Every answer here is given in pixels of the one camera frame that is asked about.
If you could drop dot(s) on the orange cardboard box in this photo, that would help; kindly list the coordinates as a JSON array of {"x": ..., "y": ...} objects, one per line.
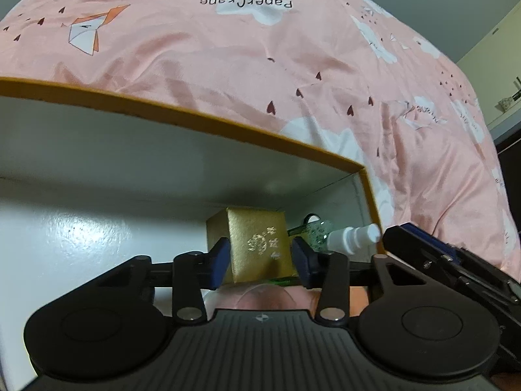
[{"x": 81, "y": 220}]

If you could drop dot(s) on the pink printed blanket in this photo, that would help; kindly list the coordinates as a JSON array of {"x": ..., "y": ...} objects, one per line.
[{"x": 244, "y": 69}]

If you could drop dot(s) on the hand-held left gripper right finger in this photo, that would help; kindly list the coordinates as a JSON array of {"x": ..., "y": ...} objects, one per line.
[{"x": 299, "y": 260}]

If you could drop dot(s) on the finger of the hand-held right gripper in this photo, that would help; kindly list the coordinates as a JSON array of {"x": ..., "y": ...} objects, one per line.
[
  {"x": 407, "y": 246},
  {"x": 441, "y": 246}
]

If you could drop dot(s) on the green spray bottle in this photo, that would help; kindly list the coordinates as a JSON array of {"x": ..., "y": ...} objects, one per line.
[{"x": 321, "y": 231}]

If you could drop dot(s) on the small gold box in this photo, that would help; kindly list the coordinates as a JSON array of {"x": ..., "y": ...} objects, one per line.
[{"x": 252, "y": 244}]

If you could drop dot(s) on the clear case with pink sponge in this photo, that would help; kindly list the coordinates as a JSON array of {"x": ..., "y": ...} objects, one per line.
[{"x": 260, "y": 298}]

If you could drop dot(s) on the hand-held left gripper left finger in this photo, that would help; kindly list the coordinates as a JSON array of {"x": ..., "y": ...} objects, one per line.
[{"x": 219, "y": 260}]

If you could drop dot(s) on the dark wardrobe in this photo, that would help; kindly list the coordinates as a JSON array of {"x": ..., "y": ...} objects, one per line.
[{"x": 508, "y": 154}]

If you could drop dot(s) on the hanging fabric sachet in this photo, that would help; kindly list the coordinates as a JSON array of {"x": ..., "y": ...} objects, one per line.
[{"x": 506, "y": 104}]

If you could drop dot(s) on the cream door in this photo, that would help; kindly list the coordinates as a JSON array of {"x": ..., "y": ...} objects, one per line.
[{"x": 496, "y": 61}]

